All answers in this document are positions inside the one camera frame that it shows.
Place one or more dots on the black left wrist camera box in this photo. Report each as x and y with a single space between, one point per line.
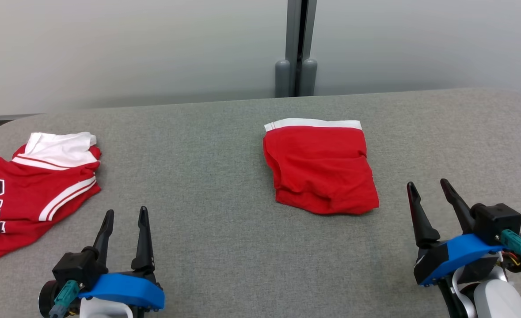
74 267

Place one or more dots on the teal right camera connector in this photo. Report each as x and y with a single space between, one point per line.
516 245

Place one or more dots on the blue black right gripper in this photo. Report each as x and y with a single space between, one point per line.
454 254

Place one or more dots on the red shorts with white waistband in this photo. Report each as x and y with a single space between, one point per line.
322 172

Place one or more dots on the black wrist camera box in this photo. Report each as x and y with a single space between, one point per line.
496 221
74 267

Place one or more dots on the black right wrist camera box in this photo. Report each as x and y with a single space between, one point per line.
496 221

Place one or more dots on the grey metal wall partition post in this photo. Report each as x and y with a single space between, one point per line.
294 44

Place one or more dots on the teal left camera connector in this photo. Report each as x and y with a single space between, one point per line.
66 293

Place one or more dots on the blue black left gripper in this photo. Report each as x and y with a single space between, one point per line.
127 289

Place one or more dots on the red jersey with white lettering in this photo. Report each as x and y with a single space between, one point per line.
26 194

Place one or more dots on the teal camera connector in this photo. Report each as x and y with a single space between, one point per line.
516 245
66 293

